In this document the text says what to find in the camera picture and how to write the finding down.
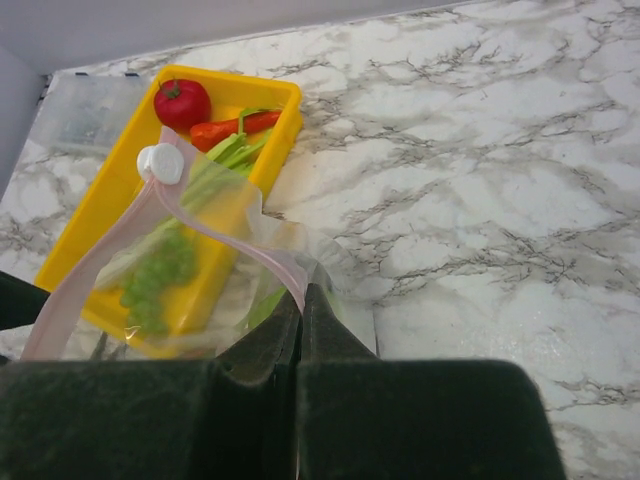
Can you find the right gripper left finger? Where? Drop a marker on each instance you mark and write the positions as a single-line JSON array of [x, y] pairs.
[[229, 417]]

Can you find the yellow plastic tray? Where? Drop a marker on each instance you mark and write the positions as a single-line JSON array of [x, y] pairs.
[[116, 185]]

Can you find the red toy chili pepper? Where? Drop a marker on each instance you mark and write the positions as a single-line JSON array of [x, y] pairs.
[[205, 136]]

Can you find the toy celery bunch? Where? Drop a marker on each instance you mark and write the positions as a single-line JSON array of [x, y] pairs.
[[233, 153]]

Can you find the clear zip top bag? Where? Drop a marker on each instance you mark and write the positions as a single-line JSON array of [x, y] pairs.
[[271, 254]]

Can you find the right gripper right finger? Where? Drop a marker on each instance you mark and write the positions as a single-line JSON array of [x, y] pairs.
[[361, 417]]

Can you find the green toy cabbage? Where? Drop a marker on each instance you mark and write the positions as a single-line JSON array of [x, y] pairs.
[[261, 310]]

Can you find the green toy grapes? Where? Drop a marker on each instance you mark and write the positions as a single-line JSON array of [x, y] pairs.
[[172, 263]]

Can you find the red toy tomato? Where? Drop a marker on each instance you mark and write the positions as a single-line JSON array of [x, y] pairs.
[[181, 104]]

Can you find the clear plastic screw box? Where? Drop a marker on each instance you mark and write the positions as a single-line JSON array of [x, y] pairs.
[[85, 114]]

